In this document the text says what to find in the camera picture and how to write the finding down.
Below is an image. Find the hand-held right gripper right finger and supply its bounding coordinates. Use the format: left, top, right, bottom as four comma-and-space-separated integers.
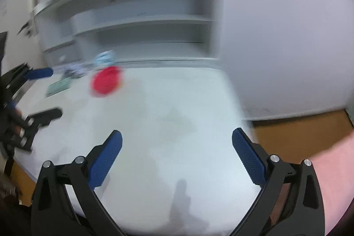
229, 127, 325, 236

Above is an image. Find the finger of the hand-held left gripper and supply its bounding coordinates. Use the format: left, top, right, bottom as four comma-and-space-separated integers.
0, 63, 54, 104
11, 107, 63, 152

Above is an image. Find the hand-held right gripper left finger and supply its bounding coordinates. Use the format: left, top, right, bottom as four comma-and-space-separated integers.
30, 129, 130, 236

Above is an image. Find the green box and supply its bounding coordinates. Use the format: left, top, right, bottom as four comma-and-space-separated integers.
46, 77, 74, 98

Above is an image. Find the blue white wrapper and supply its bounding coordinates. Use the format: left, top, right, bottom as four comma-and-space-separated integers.
59, 63, 89, 79

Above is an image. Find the white paper cup blue print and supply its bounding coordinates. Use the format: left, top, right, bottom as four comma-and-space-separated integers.
94, 50, 116, 66

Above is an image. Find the red round lid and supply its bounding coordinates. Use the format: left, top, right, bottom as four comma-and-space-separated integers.
90, 66, 125, 98

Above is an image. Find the grey drawer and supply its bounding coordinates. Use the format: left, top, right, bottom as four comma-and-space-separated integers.
44, 42, 81, 65

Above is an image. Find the person's bare leg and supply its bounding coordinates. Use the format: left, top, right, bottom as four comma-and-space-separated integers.
312, 132, 354, 235

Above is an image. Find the grey desk shelf unit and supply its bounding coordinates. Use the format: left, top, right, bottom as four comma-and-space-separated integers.
30, 0, 224, 68

